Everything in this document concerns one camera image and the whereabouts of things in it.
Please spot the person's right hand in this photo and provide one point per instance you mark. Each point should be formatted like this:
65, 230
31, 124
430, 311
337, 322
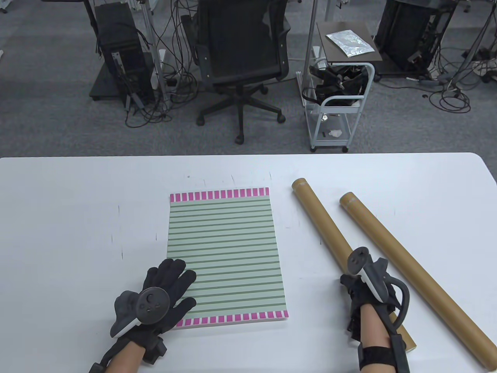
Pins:
357, 291

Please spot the person's left hand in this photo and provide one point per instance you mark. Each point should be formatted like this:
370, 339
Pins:
174, 279

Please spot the green striped mouse pad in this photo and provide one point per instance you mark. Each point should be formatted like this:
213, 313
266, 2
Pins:
225, 252

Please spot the brown cardboard mailing tube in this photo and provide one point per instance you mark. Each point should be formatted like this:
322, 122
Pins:
413, 272
322, 225

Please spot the person's right forearm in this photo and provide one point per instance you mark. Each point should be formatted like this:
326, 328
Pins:
374, 326

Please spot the person's left forearm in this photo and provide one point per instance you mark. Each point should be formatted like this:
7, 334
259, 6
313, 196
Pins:
124, 359

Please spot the grey hand tracking controller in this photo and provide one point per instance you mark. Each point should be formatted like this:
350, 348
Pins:
374, 278
151, 305

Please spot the crumpled white paper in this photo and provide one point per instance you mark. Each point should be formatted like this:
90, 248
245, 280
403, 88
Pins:
336, 134

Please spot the white metal utility cart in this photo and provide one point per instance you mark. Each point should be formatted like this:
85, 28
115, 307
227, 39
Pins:
341, 110

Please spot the silver foil bag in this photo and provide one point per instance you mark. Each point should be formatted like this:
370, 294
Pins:
349, 42

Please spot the black mesh office chair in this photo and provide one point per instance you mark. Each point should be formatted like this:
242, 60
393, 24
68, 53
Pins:
240, 39

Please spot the black computer tower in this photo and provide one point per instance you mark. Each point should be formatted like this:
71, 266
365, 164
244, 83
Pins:
120, 35

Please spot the black equipment cabinet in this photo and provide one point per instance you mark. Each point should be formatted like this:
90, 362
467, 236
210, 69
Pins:
404, 35

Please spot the grey metal pole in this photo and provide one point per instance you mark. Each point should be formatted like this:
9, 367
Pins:
310, 31

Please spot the aluminium frame post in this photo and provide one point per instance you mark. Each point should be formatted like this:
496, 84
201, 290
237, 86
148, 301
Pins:
149, 31

